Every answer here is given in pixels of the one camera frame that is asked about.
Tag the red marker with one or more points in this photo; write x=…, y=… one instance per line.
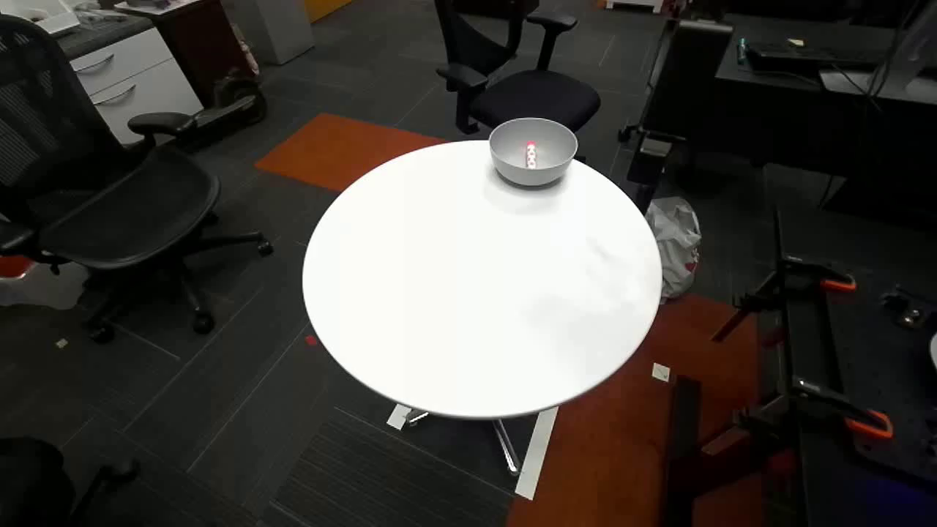
x=532, y=154

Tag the grey round bowl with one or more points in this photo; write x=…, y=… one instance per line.
x=552, y=157

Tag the black padded office chair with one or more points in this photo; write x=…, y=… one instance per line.
x=532, y=94

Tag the white table base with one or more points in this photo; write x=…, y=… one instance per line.
x=535, y=451

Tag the white plastic bag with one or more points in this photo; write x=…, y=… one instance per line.
x=675, y=242

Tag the small white paper scrap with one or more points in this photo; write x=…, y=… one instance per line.
x=659, y=372

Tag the black hoverboard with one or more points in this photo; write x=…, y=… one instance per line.
x=230, y=104

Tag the black mesh office chair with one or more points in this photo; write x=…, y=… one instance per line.
x=126, y=210

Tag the white drawer cabinet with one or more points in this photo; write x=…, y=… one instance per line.
x=132, y=74

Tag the black workbench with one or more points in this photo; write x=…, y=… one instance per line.
x=858, y=381

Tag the black office desk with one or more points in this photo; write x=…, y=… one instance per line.
x=831, y=68

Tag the black chair with armrest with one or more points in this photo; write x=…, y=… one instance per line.
x=40, y=485

